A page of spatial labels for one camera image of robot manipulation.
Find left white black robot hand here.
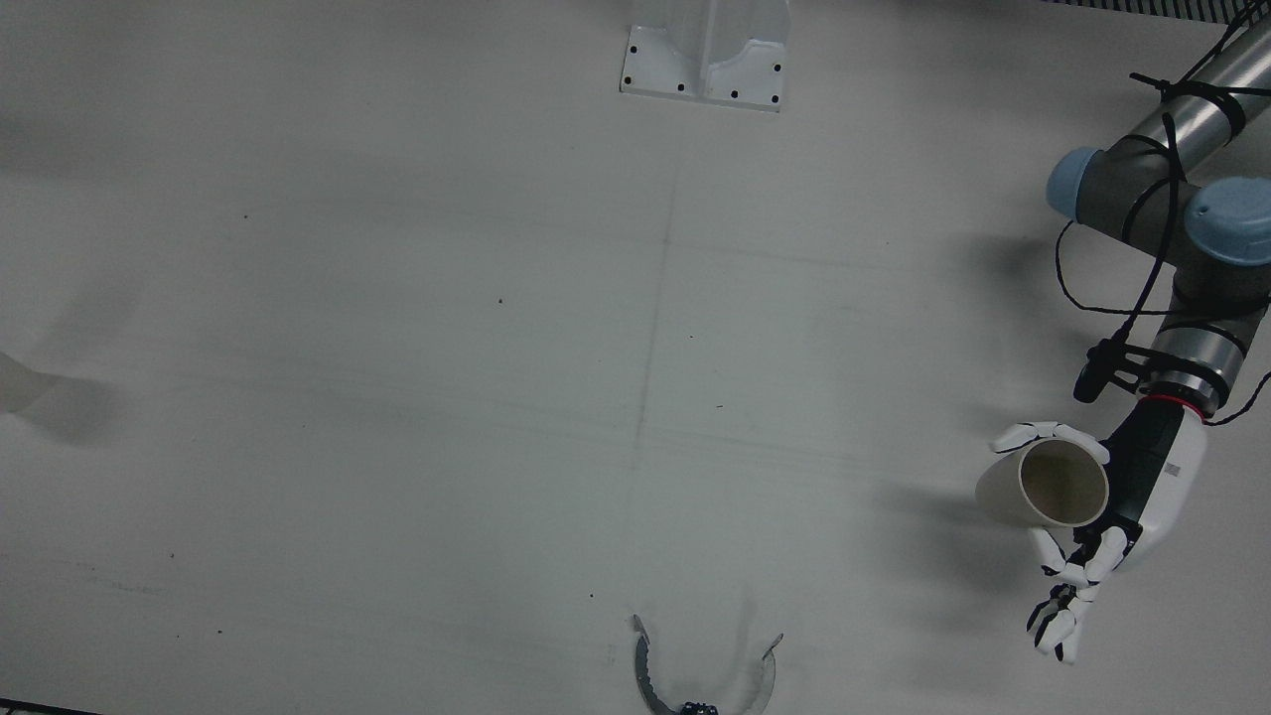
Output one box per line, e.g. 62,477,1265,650
991,397,1210,664

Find beige cup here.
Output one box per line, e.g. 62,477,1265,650
975,437,1111,530

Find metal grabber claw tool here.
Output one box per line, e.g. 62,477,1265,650
631,614,785,715

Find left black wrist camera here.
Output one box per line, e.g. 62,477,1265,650
1073,337,1145,404

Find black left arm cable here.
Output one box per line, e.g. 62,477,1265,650
1055,0,1271,428

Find white metal mount base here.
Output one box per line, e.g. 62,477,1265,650
620,0,791,113

